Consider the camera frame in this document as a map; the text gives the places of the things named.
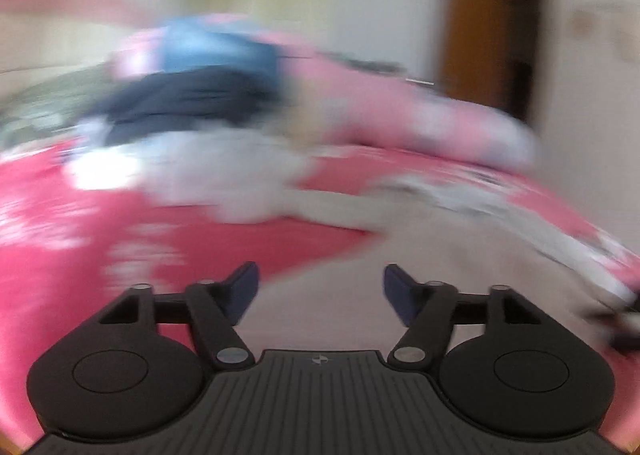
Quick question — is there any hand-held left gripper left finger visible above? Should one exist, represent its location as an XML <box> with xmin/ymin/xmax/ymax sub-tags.
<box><xmin>97</xmin><ymin>261</ymin><xmax>261</xmax><ymax>372</ymax></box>

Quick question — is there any pink grey floral quilt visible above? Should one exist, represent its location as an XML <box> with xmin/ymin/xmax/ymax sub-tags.
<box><xmin>112</xmin><ymin>15</ymin><xmax>543</xmax><ymax>173</ymax></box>

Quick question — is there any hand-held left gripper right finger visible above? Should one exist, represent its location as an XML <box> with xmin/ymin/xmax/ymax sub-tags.
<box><xmin>382</xmin><ymin>263</ymin><xmax>546</xmax><ymax>372</ymax></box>

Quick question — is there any white button shirt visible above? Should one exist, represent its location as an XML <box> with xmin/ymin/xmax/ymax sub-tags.
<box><xmin>220</xmin><ymin>175</ymin><xmax>638</xmax><ymax>368</ymax></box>

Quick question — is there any white folded garment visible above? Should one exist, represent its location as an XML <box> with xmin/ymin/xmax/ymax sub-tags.
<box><xmin>62</xmin><ymin>127</ymin><xmax>323</xmax><ymax>223</ymax></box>

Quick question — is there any plaid cloth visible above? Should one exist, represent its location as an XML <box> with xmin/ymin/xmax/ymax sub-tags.
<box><xmin>0</xmin><ymin>64</ymin><xmax>113</xmax><ymax>153</ymax></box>

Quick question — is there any dark navy garment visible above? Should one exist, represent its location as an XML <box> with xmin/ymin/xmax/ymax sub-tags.
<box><xmin>87</xmin><ymin>69</ymin><xmax>283</xmax><ymax>146</ymax></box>

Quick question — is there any brown wooden door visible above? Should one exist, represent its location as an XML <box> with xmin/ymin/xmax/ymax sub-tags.
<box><xmin>439</xmin><ymin>0</ymin><xmax>547</xmax><ymax>126</ymax></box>

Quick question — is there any pink floral bedsheet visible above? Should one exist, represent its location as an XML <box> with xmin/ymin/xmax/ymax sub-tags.
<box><xmin>0</xmin><ymin>137</ymin><xmax>640</xmax><ymax>443</ymax></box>

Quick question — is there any blue folded garment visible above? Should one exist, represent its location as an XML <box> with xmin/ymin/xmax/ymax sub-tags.
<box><xmin>159</xmin><ymin>17</ymin><xmax>282</xmax><ymax>88</ymax></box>

